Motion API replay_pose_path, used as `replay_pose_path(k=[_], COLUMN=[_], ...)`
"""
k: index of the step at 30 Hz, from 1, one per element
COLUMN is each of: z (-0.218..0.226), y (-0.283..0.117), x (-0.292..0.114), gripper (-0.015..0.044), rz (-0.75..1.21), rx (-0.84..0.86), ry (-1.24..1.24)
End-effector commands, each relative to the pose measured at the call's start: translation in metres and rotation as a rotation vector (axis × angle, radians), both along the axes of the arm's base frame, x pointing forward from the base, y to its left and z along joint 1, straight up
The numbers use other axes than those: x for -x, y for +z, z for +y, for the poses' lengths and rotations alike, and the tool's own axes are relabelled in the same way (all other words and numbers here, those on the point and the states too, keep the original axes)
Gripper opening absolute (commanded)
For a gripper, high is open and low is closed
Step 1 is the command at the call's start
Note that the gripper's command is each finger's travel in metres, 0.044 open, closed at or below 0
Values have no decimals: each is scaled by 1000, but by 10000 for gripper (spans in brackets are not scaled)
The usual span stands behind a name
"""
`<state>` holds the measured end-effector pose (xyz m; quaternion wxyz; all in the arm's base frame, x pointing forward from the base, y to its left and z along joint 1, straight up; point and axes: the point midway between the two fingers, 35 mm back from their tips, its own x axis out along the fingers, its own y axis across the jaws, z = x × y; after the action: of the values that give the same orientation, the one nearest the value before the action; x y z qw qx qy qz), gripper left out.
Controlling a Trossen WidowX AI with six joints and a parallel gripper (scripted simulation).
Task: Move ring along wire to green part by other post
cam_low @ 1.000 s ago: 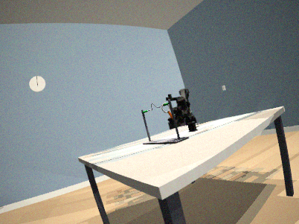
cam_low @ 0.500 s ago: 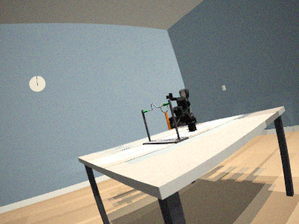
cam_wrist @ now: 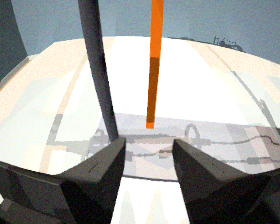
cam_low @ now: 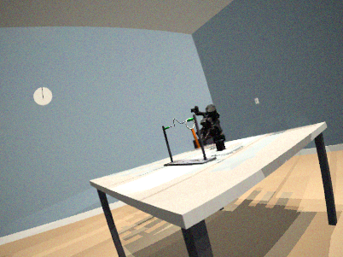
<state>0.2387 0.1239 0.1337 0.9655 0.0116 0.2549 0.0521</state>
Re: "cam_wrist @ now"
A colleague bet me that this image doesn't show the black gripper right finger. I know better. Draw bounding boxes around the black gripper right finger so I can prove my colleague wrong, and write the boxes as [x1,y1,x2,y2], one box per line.
[172,139,280,224]

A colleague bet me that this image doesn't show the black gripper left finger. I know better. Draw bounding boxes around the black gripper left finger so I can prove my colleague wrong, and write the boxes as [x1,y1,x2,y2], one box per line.
[0,137,126,224]

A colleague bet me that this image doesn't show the orange handle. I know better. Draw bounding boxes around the orange handle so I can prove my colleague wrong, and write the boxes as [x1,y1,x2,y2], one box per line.
[145,0,164,129]

